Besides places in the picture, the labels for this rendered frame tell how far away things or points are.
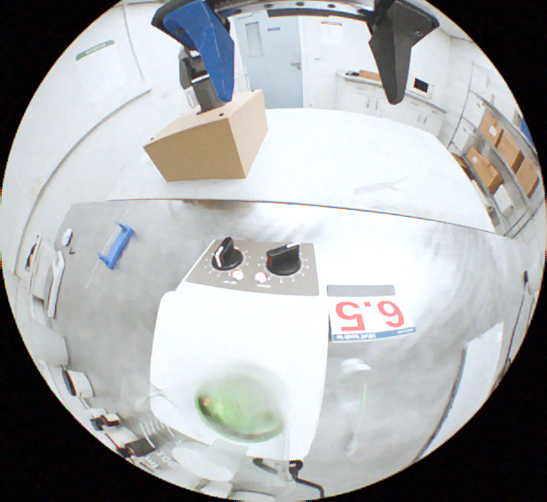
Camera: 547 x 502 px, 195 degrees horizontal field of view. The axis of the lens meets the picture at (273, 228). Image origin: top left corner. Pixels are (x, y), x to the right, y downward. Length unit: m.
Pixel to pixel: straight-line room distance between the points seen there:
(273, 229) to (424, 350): 0.27
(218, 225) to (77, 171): 1.34
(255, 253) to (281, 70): 2.85
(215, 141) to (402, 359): 0.40
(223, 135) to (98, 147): 1.37
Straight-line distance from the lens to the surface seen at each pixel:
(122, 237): 0.39
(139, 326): 0.29
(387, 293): 0.22
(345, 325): 0.17
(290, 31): 2.92
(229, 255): 0.15
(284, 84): 2.93
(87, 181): 1.50
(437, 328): 0.28
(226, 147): 0.28
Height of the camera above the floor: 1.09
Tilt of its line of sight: 58 degrees down
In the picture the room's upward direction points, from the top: 12 degrees counter-clockwise
